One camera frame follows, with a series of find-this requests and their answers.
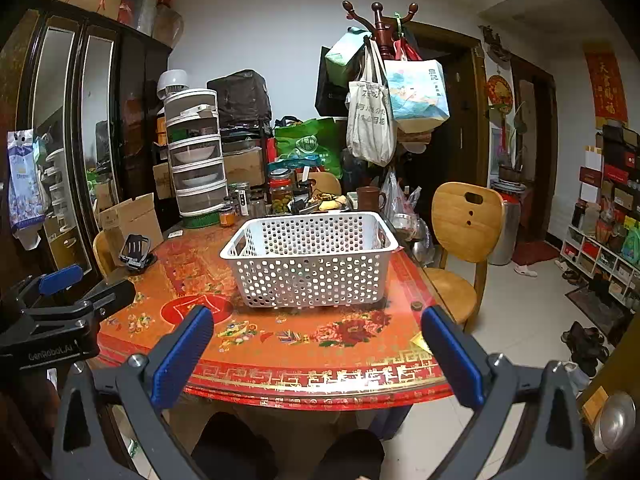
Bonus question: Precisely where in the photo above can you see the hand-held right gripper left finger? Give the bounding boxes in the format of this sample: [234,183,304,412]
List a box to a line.
[50,304,216,480]

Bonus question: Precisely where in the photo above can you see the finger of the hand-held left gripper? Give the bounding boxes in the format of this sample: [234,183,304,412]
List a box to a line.
[30,277,137,328]
[0,263,85,311]

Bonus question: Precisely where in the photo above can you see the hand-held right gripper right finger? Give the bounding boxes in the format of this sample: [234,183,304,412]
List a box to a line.
[421,304,587,480]

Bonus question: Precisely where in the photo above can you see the white perforated plastic basket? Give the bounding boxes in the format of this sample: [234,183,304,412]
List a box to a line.
[220,211,400,309]

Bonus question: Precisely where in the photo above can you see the black folding stand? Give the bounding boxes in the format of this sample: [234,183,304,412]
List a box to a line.
[118,233,156,271]

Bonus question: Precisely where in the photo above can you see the open cardboard box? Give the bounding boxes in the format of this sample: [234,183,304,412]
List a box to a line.
[99,192,165,256]

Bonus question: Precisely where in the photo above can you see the blue white hanging packet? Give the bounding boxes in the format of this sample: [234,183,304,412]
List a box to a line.
[7,129,48,251]

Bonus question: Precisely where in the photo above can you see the person's left leg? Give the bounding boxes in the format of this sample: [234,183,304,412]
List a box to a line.
[192,412,278,480]

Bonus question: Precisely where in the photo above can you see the person's leg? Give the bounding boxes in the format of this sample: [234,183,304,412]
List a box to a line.
[192,412,278,480]
[310,429,386,480]

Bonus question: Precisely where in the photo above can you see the grey blue slipper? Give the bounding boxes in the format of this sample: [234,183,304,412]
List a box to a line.
[562,360,593,393]

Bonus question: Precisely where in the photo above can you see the pair of black shoes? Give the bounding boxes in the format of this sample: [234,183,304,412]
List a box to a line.
[560,321,611,378]

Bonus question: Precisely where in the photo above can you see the red floor mat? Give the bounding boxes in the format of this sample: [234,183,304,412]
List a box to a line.
[511,241,560,266]

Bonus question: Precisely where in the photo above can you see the tall metal bin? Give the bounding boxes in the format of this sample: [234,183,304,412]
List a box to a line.
[487,192,523,267]

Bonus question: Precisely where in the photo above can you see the wooden chair with slotted back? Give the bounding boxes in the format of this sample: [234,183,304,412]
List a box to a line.
[422,182,506,333]

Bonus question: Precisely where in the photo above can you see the person's right leg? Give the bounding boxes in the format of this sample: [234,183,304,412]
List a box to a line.
[310,429,386,480]

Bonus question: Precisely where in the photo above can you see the dark doormat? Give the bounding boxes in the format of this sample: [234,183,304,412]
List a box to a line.
[565,285,626,336]

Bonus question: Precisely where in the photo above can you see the dark wooden cabinet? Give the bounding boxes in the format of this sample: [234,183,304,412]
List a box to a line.
[575,310,640,466]

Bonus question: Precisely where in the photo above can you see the stacked plastic drawer unit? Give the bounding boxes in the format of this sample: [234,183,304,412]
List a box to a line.
[164,88,228,221]

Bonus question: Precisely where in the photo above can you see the small clear glass jar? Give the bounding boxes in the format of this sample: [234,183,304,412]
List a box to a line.
[232,182,252,218]

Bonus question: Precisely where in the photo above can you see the clear plastic bag red print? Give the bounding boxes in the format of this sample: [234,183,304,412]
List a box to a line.
[382,170,423,241]

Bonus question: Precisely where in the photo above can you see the round metal lid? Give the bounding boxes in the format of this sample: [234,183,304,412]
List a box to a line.
[592,392,637,456]

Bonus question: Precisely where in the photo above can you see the white cubby shelf with boxes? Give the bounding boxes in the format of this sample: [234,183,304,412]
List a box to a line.
[560,122,640,306]

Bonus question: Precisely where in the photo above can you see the brown ceramic mug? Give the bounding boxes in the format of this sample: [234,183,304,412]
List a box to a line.
[356,186,387,213]

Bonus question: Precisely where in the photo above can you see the dark mirrored wardrobe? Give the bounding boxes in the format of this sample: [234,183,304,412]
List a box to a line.
[0,0,173,291]

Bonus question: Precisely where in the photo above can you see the glass jar with red lid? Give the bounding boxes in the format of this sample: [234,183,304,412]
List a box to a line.
[269,169,296,213]

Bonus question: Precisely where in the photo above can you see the potted plant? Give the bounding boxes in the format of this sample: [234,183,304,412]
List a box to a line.
[497,102,531,186]

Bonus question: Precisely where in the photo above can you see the white round appliance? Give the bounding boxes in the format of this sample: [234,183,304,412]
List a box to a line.
[157,70,193,106]

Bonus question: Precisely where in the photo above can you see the dark wooden door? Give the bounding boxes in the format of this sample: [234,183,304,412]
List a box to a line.
[400,22,488,196]

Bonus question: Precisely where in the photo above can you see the black covered appliance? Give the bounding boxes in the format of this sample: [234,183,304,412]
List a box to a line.
[206,70,273,128]

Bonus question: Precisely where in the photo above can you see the green shopping bag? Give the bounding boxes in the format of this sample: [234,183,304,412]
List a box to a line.
[274,117,343,176]

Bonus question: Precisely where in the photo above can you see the white canvas tote bag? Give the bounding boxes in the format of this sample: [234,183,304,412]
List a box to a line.
[346,40,398,167]

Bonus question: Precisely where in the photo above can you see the light blue printed bag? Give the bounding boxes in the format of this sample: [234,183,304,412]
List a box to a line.
[382,59,451,133]

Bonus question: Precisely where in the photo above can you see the plastic wrapped bundles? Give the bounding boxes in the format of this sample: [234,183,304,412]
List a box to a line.
[119,0,185,48]

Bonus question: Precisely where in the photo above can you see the green gift bag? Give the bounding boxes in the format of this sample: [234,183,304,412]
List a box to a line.
[325,27,373,86]

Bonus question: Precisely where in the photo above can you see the wooden coat rack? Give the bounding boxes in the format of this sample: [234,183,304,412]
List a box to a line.
[342,1,421,183]

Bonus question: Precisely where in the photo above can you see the red round wall ornament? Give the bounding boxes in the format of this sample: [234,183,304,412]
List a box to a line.
[486,74,515,111]

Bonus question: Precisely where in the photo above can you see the red wall scroll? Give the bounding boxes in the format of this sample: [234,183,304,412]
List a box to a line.
[582,42,630,128]

